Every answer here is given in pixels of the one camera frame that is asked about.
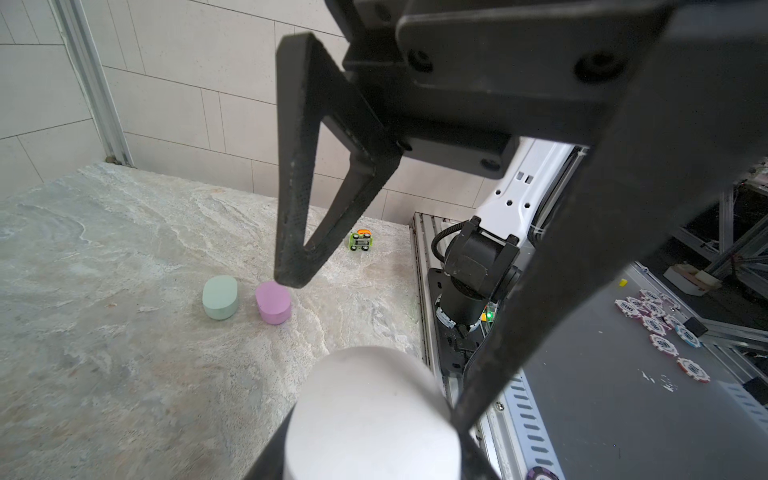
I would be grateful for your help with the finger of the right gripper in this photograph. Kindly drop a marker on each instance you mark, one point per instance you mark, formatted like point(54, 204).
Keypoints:
point(313, 92)

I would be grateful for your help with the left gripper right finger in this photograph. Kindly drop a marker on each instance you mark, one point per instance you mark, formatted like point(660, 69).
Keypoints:
point(474, 463)

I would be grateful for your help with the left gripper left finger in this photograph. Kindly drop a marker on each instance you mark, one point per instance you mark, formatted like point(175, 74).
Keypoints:
point(270, 463)

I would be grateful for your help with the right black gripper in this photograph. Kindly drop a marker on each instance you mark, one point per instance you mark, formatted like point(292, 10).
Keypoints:
point(460, 81)

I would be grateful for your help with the white earbud charging case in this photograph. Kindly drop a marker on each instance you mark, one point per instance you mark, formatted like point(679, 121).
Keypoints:
point(371, 413)

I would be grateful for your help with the purple earbud charging case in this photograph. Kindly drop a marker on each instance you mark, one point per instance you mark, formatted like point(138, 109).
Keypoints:
point(273, 302)

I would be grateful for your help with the green earbud charging case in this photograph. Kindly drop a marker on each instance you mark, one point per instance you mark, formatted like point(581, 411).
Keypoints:
point(220, 297)

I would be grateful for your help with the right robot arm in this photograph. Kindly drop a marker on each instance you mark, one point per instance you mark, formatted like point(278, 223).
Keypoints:
point(669, 97)

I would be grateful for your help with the green orange toy car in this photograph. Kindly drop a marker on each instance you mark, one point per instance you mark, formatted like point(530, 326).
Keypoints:
point(360, 240)

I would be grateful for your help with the scattered poker chips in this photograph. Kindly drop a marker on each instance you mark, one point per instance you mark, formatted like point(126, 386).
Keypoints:
point(648, 311)

